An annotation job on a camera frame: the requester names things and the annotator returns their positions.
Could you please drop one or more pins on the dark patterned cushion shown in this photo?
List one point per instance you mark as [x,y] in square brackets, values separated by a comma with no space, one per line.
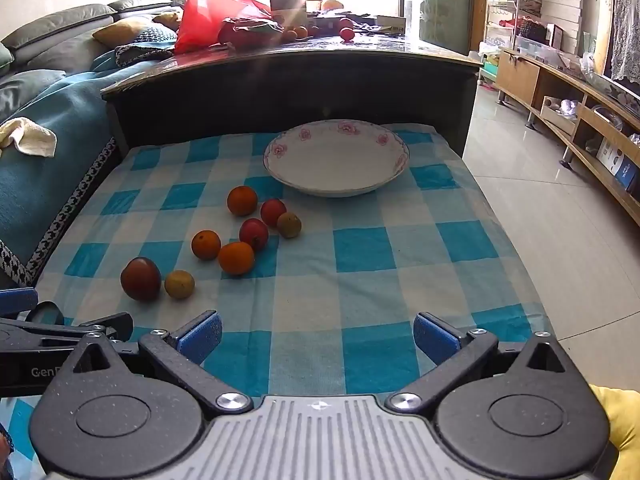
[150,42]

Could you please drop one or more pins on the yellow-green plum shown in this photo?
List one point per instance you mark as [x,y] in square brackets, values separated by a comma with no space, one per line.
[179,284]
[289,225]

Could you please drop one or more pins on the white lace cloth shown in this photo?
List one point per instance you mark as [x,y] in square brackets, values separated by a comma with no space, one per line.
[625,35]

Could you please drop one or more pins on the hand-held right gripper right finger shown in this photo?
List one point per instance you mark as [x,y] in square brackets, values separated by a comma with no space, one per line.
[436,339]

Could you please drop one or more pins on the large dark red tomato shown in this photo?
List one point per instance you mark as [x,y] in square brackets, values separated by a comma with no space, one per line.
[141,279]

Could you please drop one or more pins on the yellow cloth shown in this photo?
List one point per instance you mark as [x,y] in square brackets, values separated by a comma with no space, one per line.
[620,417]

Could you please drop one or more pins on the yellow cushion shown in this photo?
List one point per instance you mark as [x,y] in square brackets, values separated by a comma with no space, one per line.
[130,27]

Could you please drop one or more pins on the dark coffee table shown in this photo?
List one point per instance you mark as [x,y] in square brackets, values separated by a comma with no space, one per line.
[300,90]

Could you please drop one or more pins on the white floral plate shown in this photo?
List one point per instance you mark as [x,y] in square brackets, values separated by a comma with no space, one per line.
[336,160]

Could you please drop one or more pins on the wooden media cabinet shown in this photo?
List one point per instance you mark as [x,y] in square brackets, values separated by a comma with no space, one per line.
[565,105]

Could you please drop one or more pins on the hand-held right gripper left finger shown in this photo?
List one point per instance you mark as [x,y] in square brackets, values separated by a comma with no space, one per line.
[200,336]

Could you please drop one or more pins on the blue white checked tablecloth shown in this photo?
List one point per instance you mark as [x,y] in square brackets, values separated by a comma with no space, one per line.
[360,260]

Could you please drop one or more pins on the teal sofa blanket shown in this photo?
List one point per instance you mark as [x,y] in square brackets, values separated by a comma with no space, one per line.
[50,185]

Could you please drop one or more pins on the dark cardboard box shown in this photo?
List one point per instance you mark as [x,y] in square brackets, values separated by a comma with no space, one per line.
[286,6]

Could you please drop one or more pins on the cream towel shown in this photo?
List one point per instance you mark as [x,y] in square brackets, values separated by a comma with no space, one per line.
[32,137]

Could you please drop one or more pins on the orange tangerine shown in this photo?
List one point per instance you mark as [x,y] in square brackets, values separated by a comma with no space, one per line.
[242,200]
[236,258]
[345,23]
[206,244]
[300,32]

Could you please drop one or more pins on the grey sofa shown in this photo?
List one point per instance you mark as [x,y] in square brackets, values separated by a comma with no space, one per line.
[50,30]

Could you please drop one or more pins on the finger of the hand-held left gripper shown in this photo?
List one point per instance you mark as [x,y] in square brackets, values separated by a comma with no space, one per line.
[17,302]
[50,332]

